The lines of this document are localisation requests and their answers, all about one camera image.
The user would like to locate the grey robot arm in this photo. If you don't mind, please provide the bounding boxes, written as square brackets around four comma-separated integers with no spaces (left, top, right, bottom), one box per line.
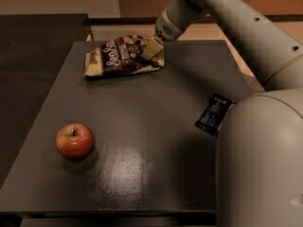
[154,0,303,227]

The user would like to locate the black snack bar wrapper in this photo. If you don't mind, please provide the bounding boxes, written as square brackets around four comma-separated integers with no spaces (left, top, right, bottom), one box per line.
[195,94,236,137]

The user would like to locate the dark side counter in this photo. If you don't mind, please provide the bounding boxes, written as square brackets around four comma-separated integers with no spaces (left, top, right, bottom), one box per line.
[0,14,92,186]

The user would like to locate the red apple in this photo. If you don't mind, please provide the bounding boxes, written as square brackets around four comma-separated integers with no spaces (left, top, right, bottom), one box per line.
[55,123,95,161]

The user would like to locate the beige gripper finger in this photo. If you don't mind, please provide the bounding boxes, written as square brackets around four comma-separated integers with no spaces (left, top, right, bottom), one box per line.
[141,37,164,61]

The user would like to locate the brown sea salt chip bag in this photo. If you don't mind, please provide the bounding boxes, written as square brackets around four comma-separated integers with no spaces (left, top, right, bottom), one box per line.
[84,35,165,77]

